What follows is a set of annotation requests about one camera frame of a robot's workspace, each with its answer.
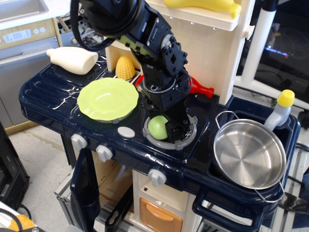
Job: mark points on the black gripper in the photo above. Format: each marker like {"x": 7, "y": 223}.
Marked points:
{"x": 168, "y": 95}

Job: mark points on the light green toy pear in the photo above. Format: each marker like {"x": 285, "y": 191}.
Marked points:
{"x": 157, "y": 128}

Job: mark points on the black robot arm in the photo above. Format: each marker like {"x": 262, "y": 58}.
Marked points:
{"x": 148, "y": 35}

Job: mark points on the light green toy plate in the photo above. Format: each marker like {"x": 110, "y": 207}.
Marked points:
{"x": 108, "y": 99}

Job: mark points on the grey oval button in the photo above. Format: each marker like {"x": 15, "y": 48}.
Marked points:
{"x": 126, "y": 132}

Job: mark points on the red toy ketchup bottle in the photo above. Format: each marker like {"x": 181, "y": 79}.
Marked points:
{"x": 197, "y": 88}

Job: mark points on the red toy sushi piece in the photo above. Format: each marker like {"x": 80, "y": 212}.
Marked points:
{"x": 137, "y": 83}

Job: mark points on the grey right stove knob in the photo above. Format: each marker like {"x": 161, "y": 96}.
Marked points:
{"x": 157, "y": 177}

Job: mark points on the grey stove knob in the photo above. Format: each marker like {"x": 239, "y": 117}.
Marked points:
{"x": 78, "y": 142}
{"x": 157, "y": 177}
{"x": 104, "y": 153}

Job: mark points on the yellow toy corn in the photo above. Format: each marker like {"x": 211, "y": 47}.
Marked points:
{"x": 124, "y": 68}

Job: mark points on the grey middle stove knob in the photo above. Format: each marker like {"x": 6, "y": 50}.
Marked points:
{"x": 104, "y": 153}

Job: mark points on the toy kitchen play set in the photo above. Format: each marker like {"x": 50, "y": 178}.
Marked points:
{"x": 194, "y": 189}

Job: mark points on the grey left stove knob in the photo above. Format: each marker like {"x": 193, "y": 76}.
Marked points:
{"x": 78, "y": 142}

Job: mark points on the stainless steel pot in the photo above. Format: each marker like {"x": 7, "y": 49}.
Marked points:
{"x": 248, "y": 154}

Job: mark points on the orange toy drawer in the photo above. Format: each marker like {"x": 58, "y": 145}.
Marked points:
{"x": 159, "y": 219}

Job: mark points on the white toy mayonnaise bottle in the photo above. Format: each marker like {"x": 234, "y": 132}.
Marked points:
{"x": 76, "y": 60}

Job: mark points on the dark blue oven door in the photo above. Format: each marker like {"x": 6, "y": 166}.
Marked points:
{"x": 84, "y": 191}

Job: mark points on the grey toy faucet yellow cap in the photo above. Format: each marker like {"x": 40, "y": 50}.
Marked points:
{"x": 281, "y": 111}

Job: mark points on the yellow toy banana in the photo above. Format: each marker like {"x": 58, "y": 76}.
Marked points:
{"x": 214, "y": 5}

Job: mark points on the black computer case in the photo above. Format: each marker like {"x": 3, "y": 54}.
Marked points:
{"x": 14, "y": 180}

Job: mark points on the yellow sponge object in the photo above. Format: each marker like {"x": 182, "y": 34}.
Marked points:
{"x": 26, "y": 223}

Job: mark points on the white pipe frame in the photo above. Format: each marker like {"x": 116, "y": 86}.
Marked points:
{"x": 277, "y": 56}

